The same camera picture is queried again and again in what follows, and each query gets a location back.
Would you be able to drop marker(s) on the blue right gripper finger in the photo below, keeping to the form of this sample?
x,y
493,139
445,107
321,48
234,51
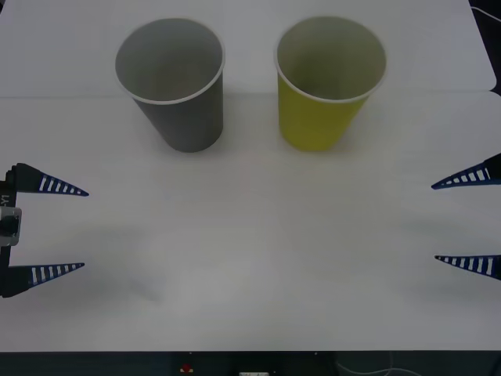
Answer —
x,y
483,172
477,265

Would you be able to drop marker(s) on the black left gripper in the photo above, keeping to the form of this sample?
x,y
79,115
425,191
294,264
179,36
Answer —
x,y
7,188

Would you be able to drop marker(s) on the yellow-green plastic waste bin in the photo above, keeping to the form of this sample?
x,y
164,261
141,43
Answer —
x,y
313,121

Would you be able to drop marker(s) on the grey plastic waste bin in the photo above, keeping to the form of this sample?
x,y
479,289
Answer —
x,y
188,117

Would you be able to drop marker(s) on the red round button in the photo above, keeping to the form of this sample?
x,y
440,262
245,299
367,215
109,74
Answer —
x,y
186,368

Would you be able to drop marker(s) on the left arm wrist camera box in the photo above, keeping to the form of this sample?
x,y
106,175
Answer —
x,y
9,227

